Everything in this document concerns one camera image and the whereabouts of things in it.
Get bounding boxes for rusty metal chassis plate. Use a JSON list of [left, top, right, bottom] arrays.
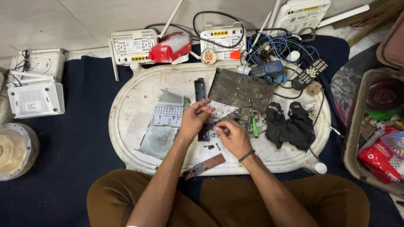
[[207, 67, 276, 113]]

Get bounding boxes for black remote control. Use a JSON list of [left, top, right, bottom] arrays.
[[291, 58, 329, 91]]

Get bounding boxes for green circuit board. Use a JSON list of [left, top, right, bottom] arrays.
[[234, 107, 259, 133]]

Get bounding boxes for beige wall socket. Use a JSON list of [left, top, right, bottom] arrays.
[[306, 81, 323, 96]]

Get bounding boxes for round white orange socket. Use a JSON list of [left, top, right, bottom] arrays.
[[201, 48, 218, 65]]

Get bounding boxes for red and white plastic bag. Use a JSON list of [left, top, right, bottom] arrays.
[[148, 31, 193, 63]]

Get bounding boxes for white router with black cable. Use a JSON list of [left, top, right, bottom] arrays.
[[199, 21, 247, 61]]

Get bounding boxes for thin blue wire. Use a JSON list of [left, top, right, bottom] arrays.
[[207, 100, 218, 128]]

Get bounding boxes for grey patterned cloth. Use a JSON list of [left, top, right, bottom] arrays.
[[330, 42, 384, 127]]

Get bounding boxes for white router with yellow ports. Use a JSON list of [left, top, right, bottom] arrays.
[[108, 0, 184, 82]]

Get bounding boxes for black cable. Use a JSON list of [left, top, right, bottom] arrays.
[[145, 11, 246, 50]]

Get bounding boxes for white router with wound cable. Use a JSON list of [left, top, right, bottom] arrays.
[[9, 48, 66, 85]]

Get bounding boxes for black wristband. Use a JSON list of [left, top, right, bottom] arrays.
[[238, 149, 256, 163]]

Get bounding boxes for person's left hand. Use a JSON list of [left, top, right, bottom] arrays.
[[177, 99, 216, 143]]

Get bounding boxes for grey metal cover plate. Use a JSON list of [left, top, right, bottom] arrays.
[[135, 97, 191, 160]]

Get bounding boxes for cardboard box with packets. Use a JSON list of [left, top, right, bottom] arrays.
[[343, 67, 404, 198]]

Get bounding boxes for person's right hand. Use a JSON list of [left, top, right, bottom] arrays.
[[215, 119, 254, 160]]

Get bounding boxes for brown circuit board strip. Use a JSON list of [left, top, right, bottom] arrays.
[[182, 153, 226, 181]]

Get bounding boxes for blue phone handset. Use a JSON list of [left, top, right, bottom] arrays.
[[250, 60, 283, 78]]

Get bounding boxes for tangle of blue wires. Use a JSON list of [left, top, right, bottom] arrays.
[[244, 31, 320, 83]]

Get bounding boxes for dark blue floor mat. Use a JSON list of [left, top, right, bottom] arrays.
[[0, 35, 404, 227]]

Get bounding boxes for black glove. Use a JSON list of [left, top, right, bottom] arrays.
[[282, 101, 316, 152], [264, 101, 287, 150]]

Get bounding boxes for white router with long antennas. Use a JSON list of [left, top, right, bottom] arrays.
[[252, 0, 370, 45]]

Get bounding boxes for white oval plastic tray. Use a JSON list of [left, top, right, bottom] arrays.
[[108, 50, 332, 177]]

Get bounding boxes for round metal plaster-filled pot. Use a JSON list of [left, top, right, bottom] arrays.
[[0, 123, 40, 182]]

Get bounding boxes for person's brown trousers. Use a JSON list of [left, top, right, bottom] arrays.
[[86, 169, 370, 227]]

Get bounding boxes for clear screwdriver bit case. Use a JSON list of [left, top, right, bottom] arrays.
[[151, 86, 185, 128]]

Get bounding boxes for white square vented router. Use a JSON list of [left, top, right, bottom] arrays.
[[7, 82, 66, 120]]

